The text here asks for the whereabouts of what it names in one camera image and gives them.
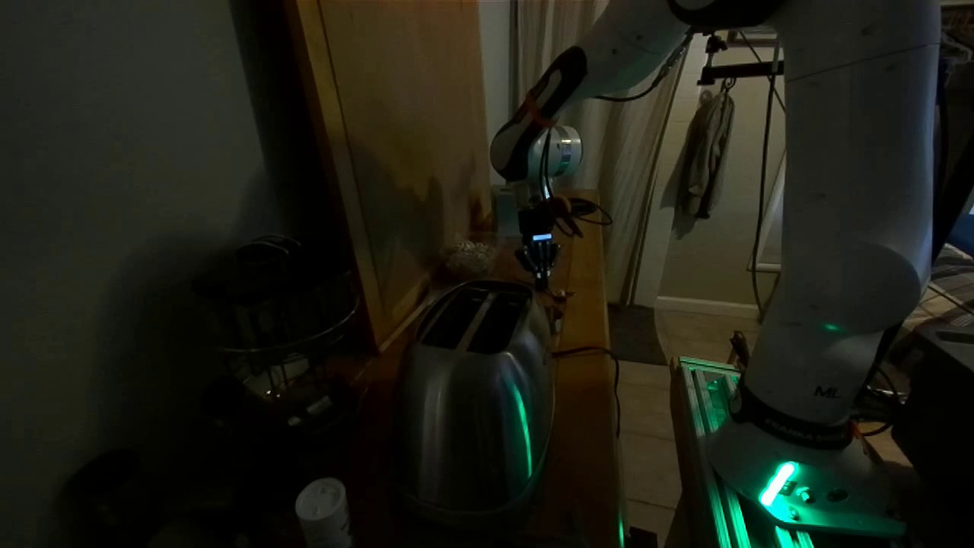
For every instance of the white plastic bottle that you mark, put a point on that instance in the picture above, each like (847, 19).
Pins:
(325, 512)

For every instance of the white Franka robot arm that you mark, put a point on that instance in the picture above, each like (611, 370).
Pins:
(863, 203)

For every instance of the clear container of white objects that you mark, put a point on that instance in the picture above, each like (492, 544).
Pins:
(471, 256)

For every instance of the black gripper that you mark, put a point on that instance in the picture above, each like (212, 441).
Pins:
(540, 234)

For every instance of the stainless steel toaster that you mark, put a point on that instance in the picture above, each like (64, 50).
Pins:
(475, 407)

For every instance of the black metal stand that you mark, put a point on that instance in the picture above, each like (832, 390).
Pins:
(746, 68)

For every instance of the large wooden board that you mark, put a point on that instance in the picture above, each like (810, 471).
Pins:
(396, 153)

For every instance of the teal tissue box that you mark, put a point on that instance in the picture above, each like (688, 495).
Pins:
(505, 209)

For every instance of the robot base plate green light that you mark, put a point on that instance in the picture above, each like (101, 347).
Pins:
(802, 487)

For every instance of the hanging grey cloth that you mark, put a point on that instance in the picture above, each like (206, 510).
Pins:
(705, 163)

